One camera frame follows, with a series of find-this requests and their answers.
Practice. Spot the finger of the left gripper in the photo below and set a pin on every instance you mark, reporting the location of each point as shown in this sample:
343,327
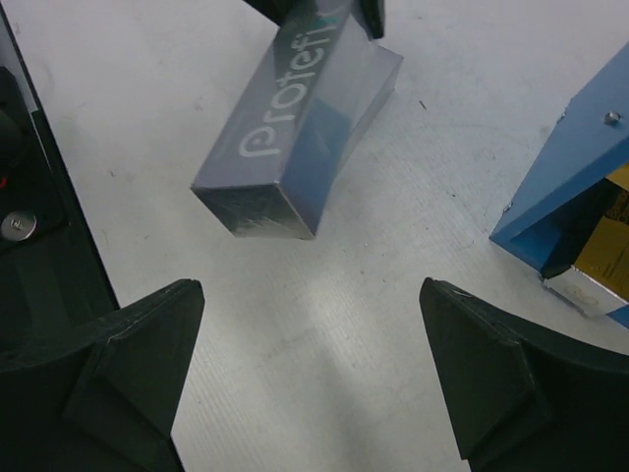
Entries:
374,15

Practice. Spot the black toothpaste box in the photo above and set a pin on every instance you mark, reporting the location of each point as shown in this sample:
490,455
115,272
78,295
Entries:
588,267

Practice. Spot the silver box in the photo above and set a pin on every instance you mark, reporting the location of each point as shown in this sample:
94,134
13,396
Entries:
314,93

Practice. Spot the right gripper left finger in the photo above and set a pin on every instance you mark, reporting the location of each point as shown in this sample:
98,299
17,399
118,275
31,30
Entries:
102,395

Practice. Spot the blue shelf with coloured boards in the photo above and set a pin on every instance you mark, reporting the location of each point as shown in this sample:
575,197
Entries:
588,143

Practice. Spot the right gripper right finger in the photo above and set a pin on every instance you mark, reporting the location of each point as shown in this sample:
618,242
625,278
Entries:
520,396

